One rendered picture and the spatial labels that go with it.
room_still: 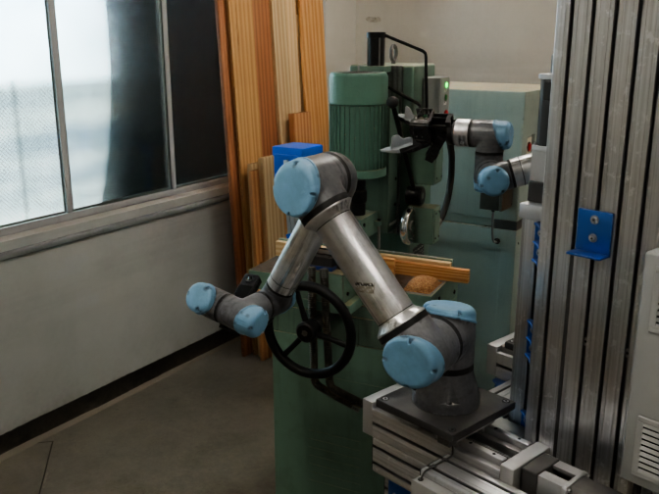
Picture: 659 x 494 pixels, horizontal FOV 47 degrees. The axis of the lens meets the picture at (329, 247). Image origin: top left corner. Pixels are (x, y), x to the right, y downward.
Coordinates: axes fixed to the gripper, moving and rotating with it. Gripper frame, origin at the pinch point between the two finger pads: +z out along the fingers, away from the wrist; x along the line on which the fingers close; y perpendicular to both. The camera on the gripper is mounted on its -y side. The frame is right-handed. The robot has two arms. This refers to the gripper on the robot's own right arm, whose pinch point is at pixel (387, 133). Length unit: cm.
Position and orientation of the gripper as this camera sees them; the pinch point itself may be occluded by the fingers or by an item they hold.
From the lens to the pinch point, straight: 220.7
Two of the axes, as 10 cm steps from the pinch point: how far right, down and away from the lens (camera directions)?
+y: -2.5, -6.4, -7.3
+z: -9.0, -1.1, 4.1
